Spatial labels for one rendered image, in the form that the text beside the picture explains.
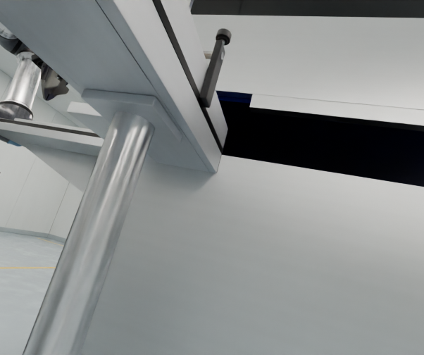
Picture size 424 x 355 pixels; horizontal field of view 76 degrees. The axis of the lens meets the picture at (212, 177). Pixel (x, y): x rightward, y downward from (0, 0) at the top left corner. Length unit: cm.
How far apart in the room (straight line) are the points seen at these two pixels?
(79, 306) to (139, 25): 25
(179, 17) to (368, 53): 41
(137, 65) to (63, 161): 57
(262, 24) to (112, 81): 44
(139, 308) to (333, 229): 34
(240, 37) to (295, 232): 42
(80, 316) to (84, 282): 3
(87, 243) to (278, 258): 29
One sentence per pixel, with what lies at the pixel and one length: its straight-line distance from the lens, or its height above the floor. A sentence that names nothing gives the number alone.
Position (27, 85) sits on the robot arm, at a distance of 134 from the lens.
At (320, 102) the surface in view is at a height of 101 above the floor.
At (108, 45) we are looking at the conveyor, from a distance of 26.
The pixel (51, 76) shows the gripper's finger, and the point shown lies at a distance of 98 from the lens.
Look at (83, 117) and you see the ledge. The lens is 50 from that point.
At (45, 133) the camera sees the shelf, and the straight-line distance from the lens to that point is 75.
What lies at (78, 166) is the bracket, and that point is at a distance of 77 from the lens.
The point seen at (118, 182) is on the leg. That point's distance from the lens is 30.
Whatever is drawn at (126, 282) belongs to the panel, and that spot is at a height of 62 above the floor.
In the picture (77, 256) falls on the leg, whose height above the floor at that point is 67.
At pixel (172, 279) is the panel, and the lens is 49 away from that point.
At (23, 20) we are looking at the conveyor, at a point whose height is 84.
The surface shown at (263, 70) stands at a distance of 59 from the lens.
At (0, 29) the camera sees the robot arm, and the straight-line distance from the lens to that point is 142.
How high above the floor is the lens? 71
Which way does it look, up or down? 15 degrees up
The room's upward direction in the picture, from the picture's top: 15 degrees clockwise
